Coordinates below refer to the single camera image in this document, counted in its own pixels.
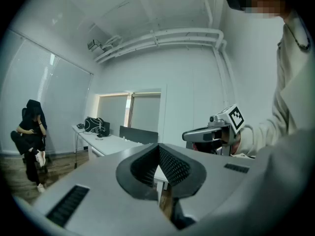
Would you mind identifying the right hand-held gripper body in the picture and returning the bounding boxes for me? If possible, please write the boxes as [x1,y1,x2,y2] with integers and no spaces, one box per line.
[182,104,246,156]

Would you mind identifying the small grey window blind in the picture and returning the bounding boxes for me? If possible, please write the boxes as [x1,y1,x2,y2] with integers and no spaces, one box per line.
[98,92,162,134]

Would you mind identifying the white desk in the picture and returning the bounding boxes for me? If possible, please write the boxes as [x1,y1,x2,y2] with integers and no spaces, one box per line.
[71,124,153,161]

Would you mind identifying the white ceiling pipes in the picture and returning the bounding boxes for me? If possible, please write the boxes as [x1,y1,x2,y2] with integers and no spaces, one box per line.
[94,28,234,108]

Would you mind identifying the black bead necklace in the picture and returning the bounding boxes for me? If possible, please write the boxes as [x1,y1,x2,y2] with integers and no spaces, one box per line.
[283,21,311,51]

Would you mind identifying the operator in beige sweater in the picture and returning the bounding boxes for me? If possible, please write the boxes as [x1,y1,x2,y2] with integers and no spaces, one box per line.
[253,10,315,162]

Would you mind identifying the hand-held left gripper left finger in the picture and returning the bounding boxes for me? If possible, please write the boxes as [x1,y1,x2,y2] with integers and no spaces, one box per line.
[115,143,159,201]

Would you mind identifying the black monitor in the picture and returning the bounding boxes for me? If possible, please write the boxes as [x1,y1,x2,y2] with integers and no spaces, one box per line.
[119,125,158,145]

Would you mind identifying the black bag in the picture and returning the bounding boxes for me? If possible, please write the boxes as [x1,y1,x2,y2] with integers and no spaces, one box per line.
[83,116,111,137]

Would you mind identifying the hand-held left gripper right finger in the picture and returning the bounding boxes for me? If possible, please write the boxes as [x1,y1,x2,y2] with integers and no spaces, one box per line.
[158,143,207,199]

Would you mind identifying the large grey window blind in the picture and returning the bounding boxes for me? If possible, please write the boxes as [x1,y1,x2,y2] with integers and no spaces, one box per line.
[0,29,94,154]

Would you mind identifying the person's right forearm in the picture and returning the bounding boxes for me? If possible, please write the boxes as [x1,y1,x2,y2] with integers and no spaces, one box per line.
[235,117,284,158]

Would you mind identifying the black hanging desk cable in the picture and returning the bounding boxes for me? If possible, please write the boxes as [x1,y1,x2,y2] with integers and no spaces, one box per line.
[73,131,80,170]

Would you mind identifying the ceiling mounted box unit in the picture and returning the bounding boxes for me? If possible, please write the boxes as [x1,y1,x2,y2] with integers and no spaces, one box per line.
[87,38,103,51]

